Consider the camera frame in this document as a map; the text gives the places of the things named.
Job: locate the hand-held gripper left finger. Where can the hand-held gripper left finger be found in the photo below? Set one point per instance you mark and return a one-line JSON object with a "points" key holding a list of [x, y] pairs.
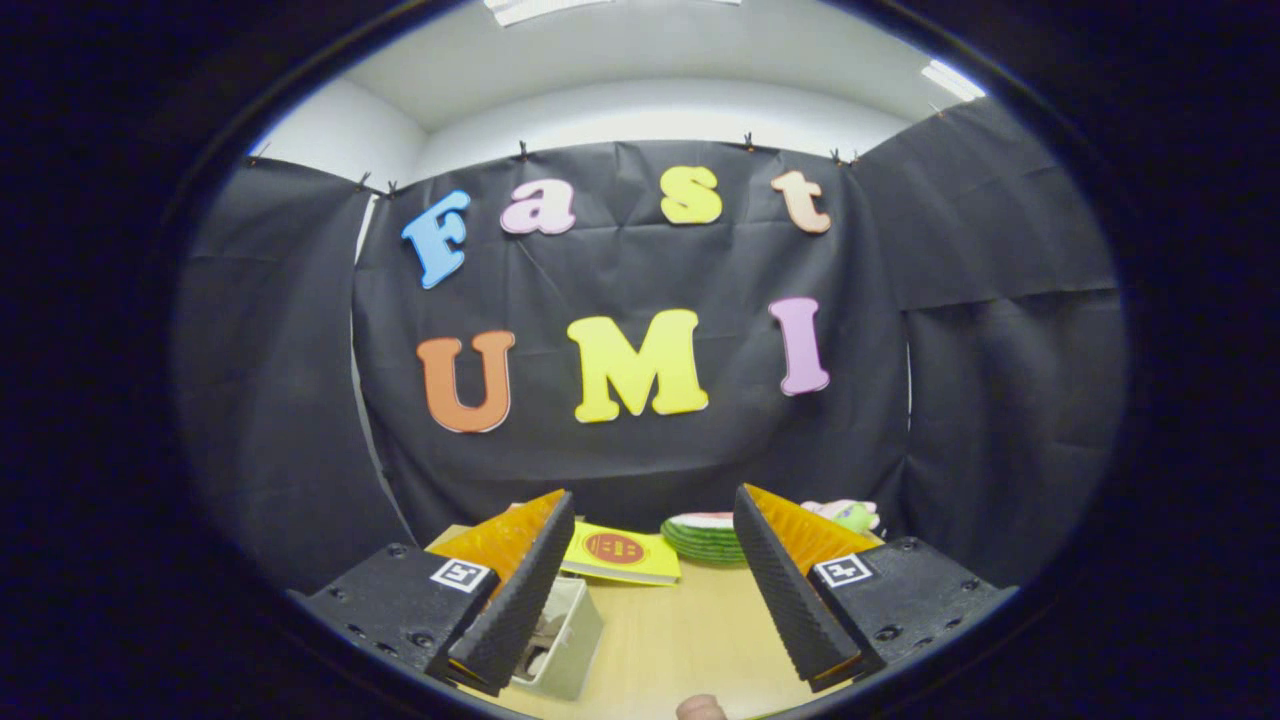
{"points": [[515, 600]]}

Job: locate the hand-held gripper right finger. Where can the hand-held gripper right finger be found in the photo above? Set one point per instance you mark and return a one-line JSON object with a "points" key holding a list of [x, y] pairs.
{"points": [[790, 595]]}

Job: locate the brown felt shoe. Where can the brown felt shoe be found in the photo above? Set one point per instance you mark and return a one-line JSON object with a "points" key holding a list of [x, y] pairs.
{"points": [[546, 630]]}

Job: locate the pale green fabric storage box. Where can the pale green fabric storage box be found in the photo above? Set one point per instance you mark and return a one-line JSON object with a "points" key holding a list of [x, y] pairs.
{"points": [[580, 640]]}

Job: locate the pink and green plush toy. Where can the pink and green plush toy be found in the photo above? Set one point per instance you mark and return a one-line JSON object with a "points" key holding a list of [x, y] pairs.
{"points": [[850, 516]]}

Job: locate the watermelon slice plush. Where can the watermelon slice plush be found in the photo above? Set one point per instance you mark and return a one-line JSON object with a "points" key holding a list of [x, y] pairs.
{"points": [[705, 540]]}

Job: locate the yellow book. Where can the yellow book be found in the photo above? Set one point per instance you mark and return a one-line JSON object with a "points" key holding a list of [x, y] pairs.
{"points": [[620, 552]]}

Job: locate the small ceiling light panel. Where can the small ceiling light panel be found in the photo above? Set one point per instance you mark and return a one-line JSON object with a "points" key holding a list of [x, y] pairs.
{"points": [[952, 80]]}

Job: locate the long ceiling light panel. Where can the long ceiling light panel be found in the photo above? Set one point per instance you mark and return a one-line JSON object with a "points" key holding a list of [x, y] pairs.
{"points": [[560, 8]]}

